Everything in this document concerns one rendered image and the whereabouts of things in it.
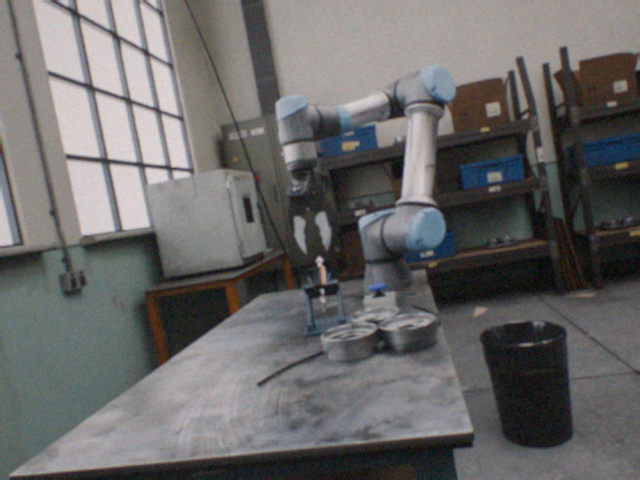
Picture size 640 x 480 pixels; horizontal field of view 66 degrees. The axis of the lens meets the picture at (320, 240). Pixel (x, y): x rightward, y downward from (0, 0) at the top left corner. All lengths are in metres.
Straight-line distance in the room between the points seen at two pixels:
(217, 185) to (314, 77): 2.26
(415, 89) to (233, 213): 1.93
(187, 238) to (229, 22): 2.82
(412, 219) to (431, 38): 3.93
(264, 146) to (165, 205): 1.80
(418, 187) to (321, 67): 3.86
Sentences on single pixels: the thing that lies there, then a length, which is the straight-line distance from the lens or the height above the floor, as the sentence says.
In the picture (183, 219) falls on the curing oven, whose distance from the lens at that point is 3.30.
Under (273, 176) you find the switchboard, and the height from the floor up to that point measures 1.46.
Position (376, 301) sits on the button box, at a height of 0.84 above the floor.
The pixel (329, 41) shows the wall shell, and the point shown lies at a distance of 5.21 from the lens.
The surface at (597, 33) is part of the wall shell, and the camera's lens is 5.43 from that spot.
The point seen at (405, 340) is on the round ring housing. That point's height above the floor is 0.82.
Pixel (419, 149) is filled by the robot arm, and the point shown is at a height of 1.18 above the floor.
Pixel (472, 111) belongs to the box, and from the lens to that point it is 4.52.
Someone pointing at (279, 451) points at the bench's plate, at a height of 0.80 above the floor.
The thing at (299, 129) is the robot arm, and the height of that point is 1.26.
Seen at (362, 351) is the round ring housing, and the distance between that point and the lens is 0.90.
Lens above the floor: 1.07
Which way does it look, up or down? 4 degrees down
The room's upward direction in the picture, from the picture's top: 10 degrees counter-clockwise
